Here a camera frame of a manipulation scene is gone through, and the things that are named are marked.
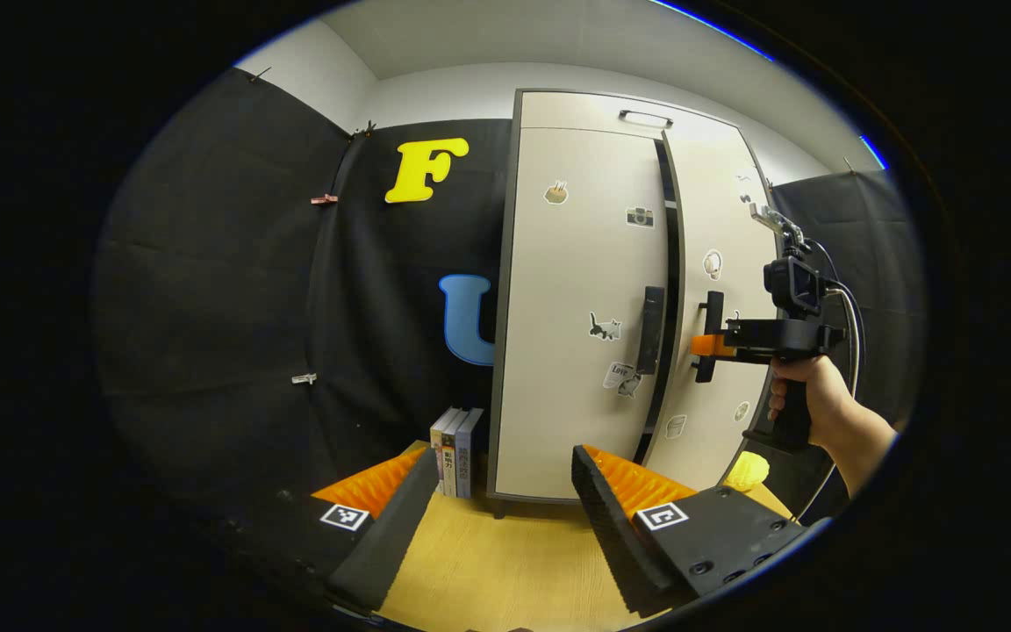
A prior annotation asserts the grey cabinet door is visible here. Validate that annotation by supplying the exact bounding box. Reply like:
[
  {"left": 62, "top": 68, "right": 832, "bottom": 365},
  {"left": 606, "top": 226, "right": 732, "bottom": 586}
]
[
  {"left": 491, "top": 126, "right": 675, "bottom": 503},
  {"left": 642, "top": 130, "right": 780, "bottom": 494}
]

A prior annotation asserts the grey double-door shoe cabinet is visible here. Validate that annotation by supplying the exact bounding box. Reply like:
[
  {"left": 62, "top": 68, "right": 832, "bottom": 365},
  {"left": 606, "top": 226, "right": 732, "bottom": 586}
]
[{"left": 486, "top": 88, "right": 780, "bottom": 521}]

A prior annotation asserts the white spine book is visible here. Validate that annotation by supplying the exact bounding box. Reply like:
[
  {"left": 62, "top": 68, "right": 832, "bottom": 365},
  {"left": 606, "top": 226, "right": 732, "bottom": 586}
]
[{"left": 430, "top": 406, "right": 459, "bottom": 497}]

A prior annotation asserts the black backdrop cloth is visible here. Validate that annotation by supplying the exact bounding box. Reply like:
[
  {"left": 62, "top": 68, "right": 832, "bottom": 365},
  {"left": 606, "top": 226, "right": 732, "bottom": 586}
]
[{"left": 93, "top": 68, "right": 923, "bottom": 528}]

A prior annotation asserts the grey cabinet drawer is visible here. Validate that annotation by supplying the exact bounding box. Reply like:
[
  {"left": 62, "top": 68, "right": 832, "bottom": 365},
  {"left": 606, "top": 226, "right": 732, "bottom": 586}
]
[{"left": 516, "top": 90, "right": 745, "bottom": 148}]

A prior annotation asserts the black cable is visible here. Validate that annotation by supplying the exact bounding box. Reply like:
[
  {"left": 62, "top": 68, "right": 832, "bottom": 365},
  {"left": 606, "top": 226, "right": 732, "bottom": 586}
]
[{"left": 802, "top": 237, "right": 868, "bottom": 400}]

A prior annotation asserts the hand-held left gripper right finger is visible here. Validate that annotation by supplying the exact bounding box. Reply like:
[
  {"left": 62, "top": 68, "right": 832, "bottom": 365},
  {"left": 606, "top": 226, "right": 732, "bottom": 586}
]
[{"left": 571, "top": 443, "right": 809, "bottom": 618}]

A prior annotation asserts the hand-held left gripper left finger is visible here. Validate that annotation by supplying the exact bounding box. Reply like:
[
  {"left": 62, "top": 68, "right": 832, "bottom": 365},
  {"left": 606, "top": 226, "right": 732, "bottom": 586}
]
[{"left": 225, "top": 445, "right": 441, "bottom": 615}]

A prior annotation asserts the grey spine book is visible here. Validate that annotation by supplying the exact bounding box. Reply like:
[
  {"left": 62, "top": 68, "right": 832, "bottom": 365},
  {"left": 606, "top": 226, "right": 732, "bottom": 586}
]
[{"left": 441, "top": 408, "right": 471, "bottom": 499}]

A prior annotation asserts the yellow crumpled object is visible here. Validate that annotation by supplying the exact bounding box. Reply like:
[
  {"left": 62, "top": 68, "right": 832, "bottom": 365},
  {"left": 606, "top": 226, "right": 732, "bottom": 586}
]
[{"left": 724, "top": 451, "right": 771, "bottom": 493}]

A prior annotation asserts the blue-grey book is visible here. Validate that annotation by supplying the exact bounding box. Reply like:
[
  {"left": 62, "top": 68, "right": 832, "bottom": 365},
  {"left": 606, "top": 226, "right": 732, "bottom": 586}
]
[{"left": 455, "top": 408, "right": 485, "bottom": 500}]

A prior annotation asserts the white cable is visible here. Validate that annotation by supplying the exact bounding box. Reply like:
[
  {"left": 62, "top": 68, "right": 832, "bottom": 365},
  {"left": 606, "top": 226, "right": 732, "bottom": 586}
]
[{"left": 793, "top": 285, "right": 863, "bottom": 523}]

